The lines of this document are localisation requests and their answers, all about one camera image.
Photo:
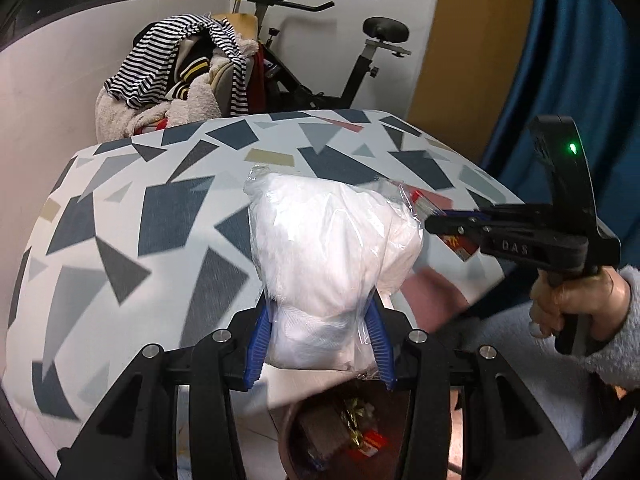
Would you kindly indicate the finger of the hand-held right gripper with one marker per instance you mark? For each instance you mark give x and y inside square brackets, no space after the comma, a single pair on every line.
[460,220]
[475,235]

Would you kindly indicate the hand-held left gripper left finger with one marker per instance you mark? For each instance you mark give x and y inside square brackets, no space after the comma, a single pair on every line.
[257,345]

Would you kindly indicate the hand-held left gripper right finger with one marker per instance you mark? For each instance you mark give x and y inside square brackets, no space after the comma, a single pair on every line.
[381,355]

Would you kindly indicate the red cigarette pack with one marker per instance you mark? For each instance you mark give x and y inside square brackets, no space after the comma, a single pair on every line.
[462,250]

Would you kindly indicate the gold foil wrapper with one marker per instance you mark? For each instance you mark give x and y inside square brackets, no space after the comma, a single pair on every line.
[352,417]

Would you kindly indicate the red and white packet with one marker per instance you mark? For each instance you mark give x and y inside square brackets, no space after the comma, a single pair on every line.
[372,442]

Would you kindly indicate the brown trash bin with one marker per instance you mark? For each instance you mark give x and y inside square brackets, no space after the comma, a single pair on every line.
[292,452]

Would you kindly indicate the white tissue-filled plastic bag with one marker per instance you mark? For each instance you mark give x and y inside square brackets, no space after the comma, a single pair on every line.
[325,240]

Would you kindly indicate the person's right forearm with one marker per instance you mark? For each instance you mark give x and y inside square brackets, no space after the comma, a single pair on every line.
[622,355]

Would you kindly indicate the person's right hand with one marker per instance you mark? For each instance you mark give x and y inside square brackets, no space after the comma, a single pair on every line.
[600,300]

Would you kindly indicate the blue curtain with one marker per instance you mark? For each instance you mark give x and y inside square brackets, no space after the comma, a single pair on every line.
[565,60]

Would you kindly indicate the grey fleece robe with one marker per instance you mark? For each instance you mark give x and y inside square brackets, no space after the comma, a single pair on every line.
[525,375]

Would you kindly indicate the wooden door panel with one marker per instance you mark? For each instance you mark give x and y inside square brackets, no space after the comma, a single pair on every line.
[465,60]

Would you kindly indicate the geometric patterned tablecloth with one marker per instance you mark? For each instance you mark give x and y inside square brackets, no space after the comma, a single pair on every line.
[150,220]

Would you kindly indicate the black exercise bike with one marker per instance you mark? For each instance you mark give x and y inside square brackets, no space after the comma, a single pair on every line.
[385,30]

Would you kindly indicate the pile of clothes on chair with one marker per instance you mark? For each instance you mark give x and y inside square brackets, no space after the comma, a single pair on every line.
[197,105]

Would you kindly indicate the red garment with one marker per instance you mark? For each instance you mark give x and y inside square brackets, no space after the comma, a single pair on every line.
[256,80]

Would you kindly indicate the wooden chair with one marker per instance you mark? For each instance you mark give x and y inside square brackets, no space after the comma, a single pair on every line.
[247,25]

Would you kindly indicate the black and yellow striped garment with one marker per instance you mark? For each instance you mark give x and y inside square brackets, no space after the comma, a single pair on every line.
[192,62]

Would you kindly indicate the black and white striped shirt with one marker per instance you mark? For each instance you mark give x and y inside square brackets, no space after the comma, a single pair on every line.
[145,55]

